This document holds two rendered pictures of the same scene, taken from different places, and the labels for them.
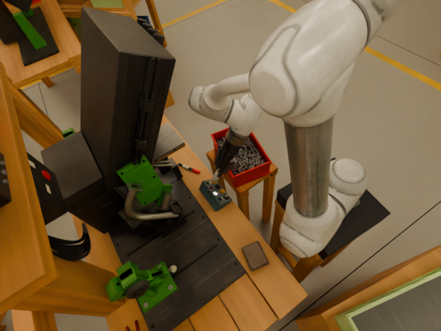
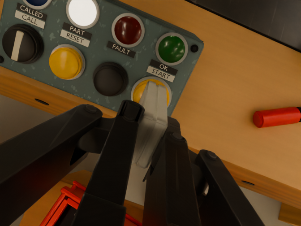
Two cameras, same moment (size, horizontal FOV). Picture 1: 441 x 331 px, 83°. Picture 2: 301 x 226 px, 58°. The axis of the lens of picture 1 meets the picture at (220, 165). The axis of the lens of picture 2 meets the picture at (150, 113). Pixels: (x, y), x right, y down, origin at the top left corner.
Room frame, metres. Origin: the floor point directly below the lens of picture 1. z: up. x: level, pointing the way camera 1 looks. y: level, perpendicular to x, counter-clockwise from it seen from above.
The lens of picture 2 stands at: (0.63, -0.02, 1.14)
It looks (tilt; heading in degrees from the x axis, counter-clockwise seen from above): 75 degrees down; 90
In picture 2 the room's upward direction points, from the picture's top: 44 degrees clockwise
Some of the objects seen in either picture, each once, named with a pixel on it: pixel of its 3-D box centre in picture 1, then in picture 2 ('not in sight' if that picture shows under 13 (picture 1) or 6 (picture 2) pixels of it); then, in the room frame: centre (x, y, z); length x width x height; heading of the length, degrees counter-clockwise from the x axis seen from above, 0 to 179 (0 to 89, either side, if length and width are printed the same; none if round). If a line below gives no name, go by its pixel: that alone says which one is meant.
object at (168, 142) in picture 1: (139, 155); not in sight; (0.73, 0.34, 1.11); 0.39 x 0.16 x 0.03; 114
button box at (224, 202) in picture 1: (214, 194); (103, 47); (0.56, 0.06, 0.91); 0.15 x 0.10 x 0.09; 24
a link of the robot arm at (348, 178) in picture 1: (339, 184); not in sight; (0.38, -0.42, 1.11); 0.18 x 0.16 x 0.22; 127
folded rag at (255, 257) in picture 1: (254, 255); not in sight; (0.25, -0.06, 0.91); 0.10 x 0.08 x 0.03; 11
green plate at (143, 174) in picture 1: (140, 176); not in sight; (0.57, 0.32, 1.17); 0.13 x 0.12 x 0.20; 24
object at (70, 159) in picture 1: (93, 184); not in sight; (0.66, 0.57, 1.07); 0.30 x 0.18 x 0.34; 24
